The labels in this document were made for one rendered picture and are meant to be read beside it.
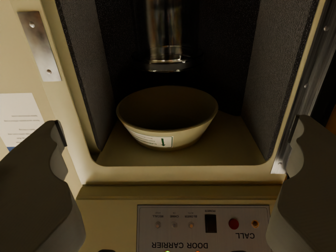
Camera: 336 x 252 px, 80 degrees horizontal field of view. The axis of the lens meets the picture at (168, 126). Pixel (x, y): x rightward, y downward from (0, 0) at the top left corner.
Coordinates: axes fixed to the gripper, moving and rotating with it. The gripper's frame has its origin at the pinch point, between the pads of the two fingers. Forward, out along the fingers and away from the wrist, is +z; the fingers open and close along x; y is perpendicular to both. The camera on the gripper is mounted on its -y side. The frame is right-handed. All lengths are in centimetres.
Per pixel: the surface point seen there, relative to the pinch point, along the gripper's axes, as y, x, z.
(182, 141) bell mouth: 13.1, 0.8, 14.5
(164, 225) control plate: 22.1, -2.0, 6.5
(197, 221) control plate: 21.8, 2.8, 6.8
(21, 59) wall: 9, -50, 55
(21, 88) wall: 19, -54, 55
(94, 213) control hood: 21.1, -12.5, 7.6
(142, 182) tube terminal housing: 18.9, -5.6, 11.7
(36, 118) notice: 31, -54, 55
